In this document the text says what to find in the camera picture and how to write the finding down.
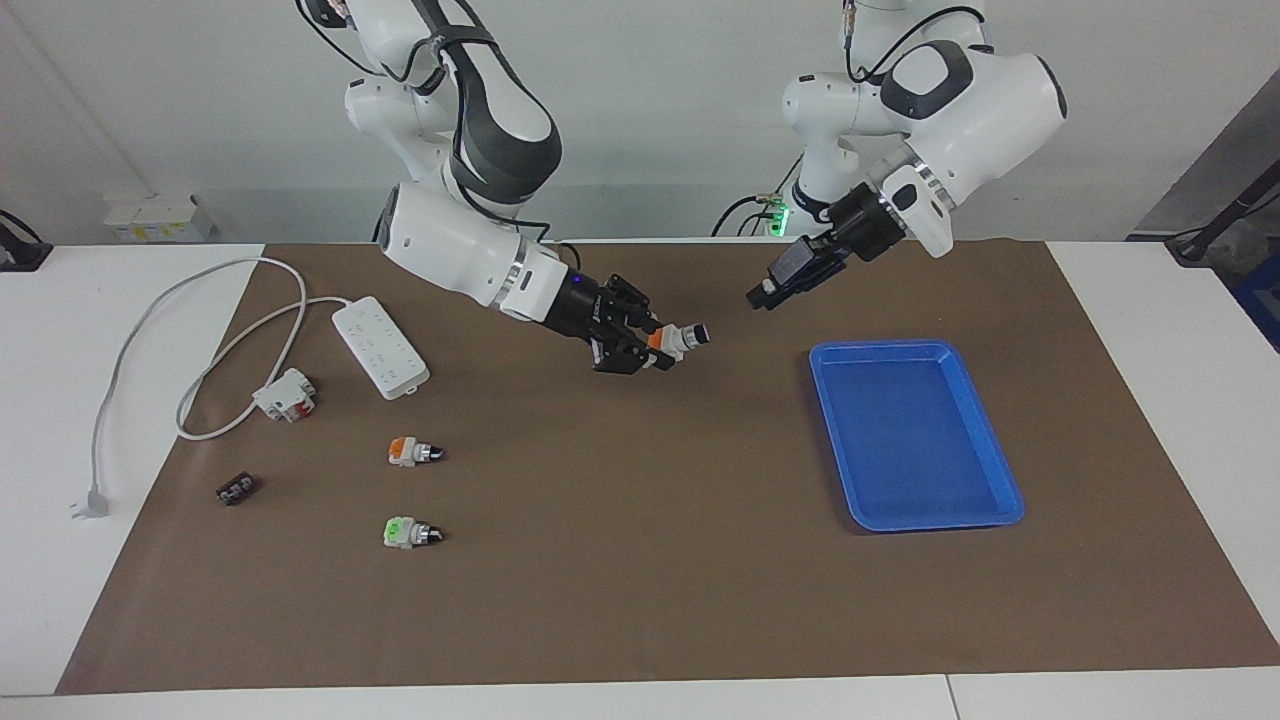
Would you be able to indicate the brown table mat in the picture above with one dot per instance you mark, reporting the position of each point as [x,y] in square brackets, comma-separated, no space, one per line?
[640,600]

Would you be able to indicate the small black terminal block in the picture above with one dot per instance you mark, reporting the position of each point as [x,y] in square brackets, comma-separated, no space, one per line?
[237,490]

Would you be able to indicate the blue crate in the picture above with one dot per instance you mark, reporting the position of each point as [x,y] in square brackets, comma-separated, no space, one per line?
[1265,305]

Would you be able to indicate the blue plastic tray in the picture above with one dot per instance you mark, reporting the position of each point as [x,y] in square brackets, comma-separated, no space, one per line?
[910,440]

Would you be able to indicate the black stand pole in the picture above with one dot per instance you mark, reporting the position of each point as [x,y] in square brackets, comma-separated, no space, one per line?
[1195,245]

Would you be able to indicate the white power strip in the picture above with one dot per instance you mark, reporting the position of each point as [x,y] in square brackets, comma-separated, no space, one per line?
[380,348]

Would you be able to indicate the orange block selector switch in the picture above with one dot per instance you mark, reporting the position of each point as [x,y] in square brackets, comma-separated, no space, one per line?
[408,452]

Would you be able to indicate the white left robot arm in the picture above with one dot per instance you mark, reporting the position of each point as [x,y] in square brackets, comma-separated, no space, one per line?
[980,110]

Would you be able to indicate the green block selector switch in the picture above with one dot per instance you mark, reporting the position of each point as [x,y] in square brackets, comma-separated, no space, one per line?
[405,533]

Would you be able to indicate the white boxes stack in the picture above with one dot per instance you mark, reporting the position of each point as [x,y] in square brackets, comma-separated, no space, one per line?
[150,215]

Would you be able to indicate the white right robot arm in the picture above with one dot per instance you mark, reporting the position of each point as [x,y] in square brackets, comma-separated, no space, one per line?
[450,240]

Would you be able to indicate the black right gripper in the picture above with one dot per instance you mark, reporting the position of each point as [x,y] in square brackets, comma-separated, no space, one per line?
[580,310]

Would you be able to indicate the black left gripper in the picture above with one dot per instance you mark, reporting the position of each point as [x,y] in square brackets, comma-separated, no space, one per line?
[865,225]

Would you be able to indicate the selector switch orange green blocks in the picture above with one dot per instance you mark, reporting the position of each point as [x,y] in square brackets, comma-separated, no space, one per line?
[680,340]

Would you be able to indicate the black clamp base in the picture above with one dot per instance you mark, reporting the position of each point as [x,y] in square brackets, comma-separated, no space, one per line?
[20,255]

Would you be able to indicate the white circuit breaker red lever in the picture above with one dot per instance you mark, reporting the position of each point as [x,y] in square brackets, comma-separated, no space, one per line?
[283,397]

